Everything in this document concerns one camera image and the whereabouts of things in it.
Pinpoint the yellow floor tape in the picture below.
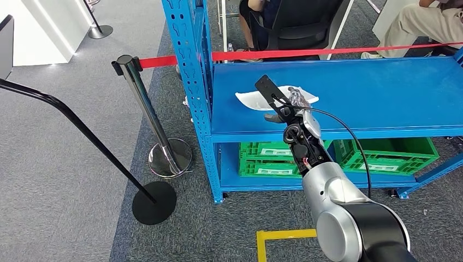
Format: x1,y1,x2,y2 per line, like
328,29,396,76
256,228,318,262

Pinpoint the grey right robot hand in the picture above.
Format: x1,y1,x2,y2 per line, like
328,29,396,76
263,86,322,141

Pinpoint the blue metal shelf rack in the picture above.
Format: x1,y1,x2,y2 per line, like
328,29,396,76
162,0,463,205

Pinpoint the white counter block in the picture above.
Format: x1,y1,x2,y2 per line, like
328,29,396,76
0,0,93,67

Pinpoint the person in black chair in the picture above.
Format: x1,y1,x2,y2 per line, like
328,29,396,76
236,0,287,63

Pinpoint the white desk panel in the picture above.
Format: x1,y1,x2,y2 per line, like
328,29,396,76
372,0,430,43

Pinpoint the black straight stanchion with base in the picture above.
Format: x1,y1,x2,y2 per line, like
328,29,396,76
82,0,114,40

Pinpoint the green open plastic crate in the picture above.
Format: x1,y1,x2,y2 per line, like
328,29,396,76
333,136,441,177

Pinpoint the chrome stanchion post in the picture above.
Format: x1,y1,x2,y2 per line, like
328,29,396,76
111,55,193,180

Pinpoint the dark flat panel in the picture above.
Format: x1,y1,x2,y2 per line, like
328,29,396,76
0,14,15,81

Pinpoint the green folded plastic crate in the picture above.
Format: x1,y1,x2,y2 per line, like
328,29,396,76
238,156,303,179
239,140,333,158

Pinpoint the black curved stanchion pole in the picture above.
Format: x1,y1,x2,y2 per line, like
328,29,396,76
0,79,178,227

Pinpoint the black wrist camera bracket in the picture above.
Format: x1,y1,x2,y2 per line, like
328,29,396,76
254,75,296,118

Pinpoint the person in beige trousers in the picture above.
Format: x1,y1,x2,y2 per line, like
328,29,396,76
361,0,463,59

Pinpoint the white desk frame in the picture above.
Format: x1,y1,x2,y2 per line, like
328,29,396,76
217,0,381,63

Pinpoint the white plastic shell part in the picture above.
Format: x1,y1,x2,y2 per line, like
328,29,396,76
235,85,320,112

